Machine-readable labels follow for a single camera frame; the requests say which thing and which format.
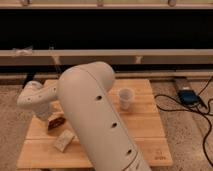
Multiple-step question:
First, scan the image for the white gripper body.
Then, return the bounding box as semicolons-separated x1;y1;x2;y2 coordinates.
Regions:
33;103;65;125

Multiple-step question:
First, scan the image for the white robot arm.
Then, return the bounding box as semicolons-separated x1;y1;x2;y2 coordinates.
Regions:
17;62;152;171

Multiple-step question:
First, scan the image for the white packet front left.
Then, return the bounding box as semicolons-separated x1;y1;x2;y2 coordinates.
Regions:
54;129;75;152

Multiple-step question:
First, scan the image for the clear plastic cup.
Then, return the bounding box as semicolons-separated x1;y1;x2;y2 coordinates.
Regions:
118;88;134;110

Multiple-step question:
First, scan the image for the blue device on floor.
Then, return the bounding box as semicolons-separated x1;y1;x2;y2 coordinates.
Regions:
178;90;199;105

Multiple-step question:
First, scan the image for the black cable on floor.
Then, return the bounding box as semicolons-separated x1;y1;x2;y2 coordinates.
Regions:
153;75;213;168

